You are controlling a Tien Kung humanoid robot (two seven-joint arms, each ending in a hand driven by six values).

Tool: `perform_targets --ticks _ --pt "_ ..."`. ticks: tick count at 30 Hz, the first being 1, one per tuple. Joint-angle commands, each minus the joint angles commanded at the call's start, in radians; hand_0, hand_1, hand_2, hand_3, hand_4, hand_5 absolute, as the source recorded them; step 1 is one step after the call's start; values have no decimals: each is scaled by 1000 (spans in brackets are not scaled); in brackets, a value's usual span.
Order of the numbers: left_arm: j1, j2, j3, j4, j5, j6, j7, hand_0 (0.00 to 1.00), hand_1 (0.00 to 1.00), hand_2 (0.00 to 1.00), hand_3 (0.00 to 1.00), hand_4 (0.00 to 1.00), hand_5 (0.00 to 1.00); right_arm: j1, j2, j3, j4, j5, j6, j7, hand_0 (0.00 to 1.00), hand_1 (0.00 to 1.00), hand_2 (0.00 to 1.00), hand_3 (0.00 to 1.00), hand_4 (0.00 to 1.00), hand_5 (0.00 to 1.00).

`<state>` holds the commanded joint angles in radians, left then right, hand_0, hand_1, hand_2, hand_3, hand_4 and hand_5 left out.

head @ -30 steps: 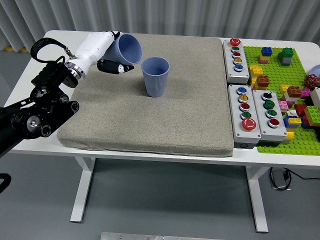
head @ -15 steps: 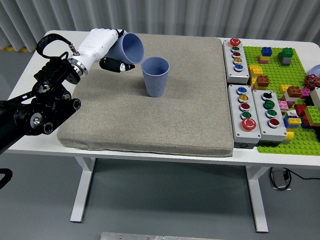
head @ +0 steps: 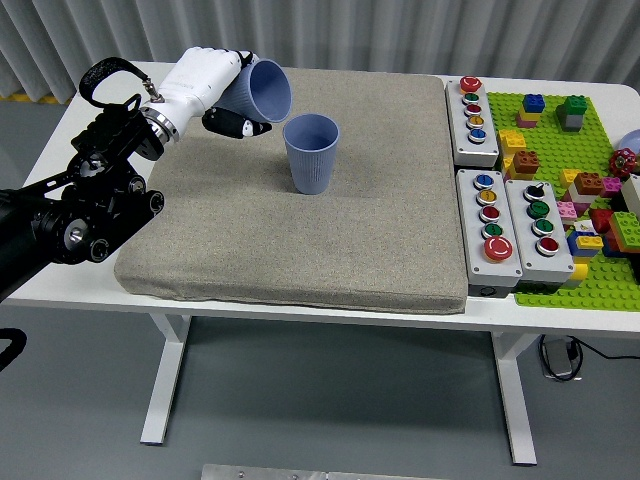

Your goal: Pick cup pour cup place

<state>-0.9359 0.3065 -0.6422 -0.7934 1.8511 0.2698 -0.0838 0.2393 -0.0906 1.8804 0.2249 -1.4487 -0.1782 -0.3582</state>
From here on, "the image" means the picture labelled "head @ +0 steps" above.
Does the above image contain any blue pink yellow brick stack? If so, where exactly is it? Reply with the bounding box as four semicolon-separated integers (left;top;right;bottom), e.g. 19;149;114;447
515;93;547;128

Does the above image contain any white box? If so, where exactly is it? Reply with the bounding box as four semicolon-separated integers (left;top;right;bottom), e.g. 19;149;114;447
619;174;640;211

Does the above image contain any yellow white brick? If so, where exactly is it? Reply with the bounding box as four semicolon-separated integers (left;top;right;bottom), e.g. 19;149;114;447
564;262;590;291

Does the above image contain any white table leg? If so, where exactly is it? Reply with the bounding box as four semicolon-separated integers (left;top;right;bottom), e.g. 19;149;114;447
489;329;540;467
139;313;192;446

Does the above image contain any grey five-button box large stop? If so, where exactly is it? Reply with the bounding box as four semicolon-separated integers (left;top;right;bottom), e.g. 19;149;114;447
455;168;524;300

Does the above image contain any grey four-button box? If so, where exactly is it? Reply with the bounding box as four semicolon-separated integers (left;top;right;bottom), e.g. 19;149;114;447
503;178;576;296

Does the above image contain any grey curtain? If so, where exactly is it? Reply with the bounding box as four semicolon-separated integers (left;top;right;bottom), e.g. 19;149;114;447
0;0;640;106

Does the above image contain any grey five-button box small stop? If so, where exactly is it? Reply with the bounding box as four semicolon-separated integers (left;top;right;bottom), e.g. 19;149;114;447
443;75;501;169

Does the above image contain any black floor cable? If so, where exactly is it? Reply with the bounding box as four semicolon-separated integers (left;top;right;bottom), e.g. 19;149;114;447
538;334;640;384

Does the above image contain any brown white brick stack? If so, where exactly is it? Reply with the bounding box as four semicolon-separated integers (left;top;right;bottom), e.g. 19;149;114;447
572;171;606;204

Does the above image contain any green grey brick stack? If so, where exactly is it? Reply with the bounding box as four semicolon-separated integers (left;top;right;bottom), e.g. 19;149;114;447
554;94;588;133

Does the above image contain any grey power adapter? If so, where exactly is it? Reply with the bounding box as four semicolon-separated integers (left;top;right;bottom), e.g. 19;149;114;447
542;339;576;379

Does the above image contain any ribbed blue cup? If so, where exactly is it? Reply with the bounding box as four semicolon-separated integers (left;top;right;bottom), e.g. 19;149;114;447
215;58;293;124
282;113;341;195

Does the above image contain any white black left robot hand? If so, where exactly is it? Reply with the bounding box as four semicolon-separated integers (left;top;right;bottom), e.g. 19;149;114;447
149;46;274;140

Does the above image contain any red brick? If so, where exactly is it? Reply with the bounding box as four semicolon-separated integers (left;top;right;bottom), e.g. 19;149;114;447
588;208;616;235

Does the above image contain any grey-brown mat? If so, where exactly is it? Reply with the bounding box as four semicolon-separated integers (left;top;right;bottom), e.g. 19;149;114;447
113;62;470;315

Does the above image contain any large green brick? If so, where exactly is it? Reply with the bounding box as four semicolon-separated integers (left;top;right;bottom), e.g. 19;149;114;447
605;210;640;246

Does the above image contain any green brick baseplate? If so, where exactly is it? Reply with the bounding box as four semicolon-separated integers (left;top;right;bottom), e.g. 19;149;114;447
485;92;640;312

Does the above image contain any yellow black floor tape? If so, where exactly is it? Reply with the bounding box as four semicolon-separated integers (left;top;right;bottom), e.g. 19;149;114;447
8;92;75;106

